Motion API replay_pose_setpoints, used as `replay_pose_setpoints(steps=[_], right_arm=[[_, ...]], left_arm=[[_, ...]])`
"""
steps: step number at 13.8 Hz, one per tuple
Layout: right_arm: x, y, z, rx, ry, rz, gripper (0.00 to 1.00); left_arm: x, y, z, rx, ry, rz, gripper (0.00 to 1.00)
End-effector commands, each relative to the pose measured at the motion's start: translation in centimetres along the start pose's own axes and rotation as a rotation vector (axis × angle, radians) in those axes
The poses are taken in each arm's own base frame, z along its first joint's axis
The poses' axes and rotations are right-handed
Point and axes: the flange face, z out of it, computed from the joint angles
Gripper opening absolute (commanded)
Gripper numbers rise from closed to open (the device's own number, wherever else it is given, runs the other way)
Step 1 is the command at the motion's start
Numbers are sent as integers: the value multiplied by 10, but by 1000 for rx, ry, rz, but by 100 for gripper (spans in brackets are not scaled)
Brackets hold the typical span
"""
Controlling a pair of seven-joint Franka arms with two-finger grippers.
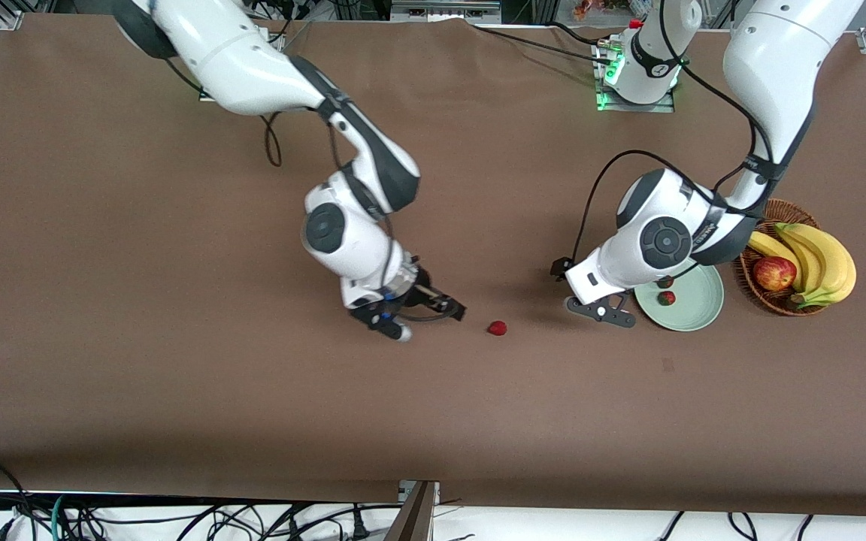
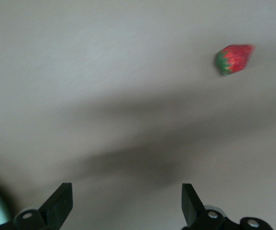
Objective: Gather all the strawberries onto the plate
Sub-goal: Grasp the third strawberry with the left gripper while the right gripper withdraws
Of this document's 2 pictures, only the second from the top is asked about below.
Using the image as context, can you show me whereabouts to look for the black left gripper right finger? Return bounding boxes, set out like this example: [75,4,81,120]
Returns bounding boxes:
[181,183,272,230]

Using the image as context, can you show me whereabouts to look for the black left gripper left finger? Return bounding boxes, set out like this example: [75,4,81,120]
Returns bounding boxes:
[0,183,74,230]

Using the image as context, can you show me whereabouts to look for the red strawberry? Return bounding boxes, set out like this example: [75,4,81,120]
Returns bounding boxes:
[214,44,256,77]

